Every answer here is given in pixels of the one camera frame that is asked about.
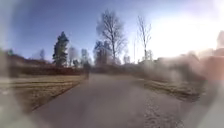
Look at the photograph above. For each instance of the row of distant trees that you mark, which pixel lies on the row of distant trees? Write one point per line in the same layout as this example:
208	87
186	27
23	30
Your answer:
100	53

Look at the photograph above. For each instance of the tall bare tree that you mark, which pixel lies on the tall bare tree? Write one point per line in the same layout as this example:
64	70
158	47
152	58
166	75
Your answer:
111	33

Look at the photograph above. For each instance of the grey asphalt path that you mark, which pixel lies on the grey asphalt path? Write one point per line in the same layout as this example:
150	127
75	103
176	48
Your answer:
106	103

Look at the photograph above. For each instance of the thin bare tree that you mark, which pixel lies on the thin bare tree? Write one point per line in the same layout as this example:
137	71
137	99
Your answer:
144	36

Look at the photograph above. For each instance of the dark conifer tree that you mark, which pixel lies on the dark conifer tree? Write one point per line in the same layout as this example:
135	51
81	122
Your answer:
60	50

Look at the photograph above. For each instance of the dry grass verge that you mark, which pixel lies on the dry grass verge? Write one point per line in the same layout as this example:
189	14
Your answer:
173	88

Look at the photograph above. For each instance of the brown bushes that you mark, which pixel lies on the brown bushes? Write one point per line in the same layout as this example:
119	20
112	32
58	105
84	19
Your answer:
180	68

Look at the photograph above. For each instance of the dark hedge bank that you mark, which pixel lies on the dark hedge bank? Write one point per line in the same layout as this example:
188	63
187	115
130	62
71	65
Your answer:
40	70

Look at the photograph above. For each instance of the dry grass field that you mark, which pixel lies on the dry grass field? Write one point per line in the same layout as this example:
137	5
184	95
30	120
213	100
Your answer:
36	88

